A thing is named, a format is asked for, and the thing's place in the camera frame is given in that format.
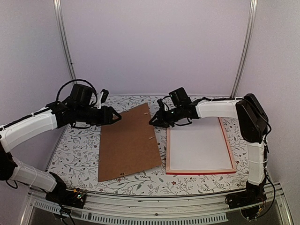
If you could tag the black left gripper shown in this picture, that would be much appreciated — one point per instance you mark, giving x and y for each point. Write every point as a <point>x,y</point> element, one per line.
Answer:
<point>106,116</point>

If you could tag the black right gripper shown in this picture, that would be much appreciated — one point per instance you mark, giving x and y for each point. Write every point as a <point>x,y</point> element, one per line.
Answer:
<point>158,122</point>

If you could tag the brown backing board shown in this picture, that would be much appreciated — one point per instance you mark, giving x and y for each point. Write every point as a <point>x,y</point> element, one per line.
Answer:
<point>128,146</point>

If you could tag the red grey photo print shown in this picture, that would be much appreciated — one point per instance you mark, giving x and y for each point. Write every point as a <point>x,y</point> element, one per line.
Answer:
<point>199,147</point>

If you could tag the red wooden picture frame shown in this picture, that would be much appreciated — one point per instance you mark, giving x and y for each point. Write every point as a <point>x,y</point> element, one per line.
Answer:
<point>200,173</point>

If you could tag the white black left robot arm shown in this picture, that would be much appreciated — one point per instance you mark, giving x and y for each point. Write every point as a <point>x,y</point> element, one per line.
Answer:
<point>83,105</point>

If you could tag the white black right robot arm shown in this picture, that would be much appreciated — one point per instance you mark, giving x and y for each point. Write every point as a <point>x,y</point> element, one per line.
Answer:
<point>246,111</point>

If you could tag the floral patterned table mat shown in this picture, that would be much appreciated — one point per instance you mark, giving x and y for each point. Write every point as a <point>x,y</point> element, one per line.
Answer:
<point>75,161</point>

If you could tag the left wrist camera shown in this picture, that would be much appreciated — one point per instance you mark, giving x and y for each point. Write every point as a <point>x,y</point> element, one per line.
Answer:
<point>101,98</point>

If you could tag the aluminium front rail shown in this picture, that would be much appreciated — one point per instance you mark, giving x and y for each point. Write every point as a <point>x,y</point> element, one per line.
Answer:
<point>109,209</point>

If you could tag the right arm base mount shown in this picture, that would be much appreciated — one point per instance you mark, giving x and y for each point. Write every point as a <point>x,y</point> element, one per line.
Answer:
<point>252,195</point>

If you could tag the left aluminium corner post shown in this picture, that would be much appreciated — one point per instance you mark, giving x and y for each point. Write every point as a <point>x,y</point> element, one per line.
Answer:
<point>64,40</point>

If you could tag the aluminium corner post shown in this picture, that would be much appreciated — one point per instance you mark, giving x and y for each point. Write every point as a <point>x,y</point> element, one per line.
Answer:
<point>64,40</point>
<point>246,46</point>

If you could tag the right aluminium corner post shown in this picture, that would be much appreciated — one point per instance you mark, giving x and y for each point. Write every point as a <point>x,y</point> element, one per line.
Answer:
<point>246,46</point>

